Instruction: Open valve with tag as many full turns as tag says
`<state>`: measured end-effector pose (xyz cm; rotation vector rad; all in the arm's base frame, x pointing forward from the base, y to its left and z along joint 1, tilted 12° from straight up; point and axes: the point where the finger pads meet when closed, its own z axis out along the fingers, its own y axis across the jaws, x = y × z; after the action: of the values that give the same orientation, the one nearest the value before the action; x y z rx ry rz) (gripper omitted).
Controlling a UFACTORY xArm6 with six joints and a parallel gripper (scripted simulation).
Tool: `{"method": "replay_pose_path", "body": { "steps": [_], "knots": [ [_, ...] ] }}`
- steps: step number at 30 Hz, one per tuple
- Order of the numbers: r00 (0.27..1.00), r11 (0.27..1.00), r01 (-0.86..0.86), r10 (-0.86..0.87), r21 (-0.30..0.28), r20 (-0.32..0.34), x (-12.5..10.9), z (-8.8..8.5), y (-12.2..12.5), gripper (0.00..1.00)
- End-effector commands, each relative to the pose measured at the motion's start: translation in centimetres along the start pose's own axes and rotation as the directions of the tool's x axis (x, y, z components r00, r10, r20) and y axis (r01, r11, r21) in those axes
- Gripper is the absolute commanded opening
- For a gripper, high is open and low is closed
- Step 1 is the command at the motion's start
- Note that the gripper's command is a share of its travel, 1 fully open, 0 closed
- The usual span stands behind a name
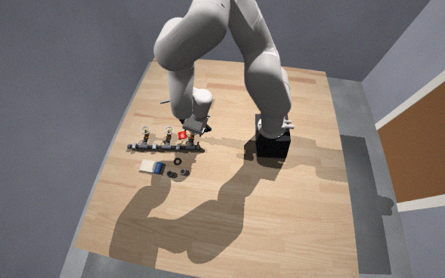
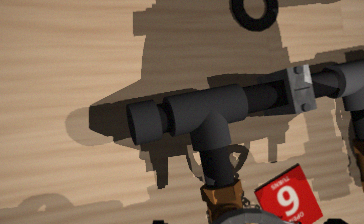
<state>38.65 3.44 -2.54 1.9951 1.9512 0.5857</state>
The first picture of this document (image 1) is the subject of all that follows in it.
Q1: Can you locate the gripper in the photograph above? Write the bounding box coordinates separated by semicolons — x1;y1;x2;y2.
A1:
179;117;212;134

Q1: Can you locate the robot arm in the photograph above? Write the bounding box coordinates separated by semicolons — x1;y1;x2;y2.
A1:
154;0;295;139

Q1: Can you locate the grey pipe manifold with three valves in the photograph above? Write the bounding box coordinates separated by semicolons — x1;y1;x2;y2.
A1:
127;126;200;152

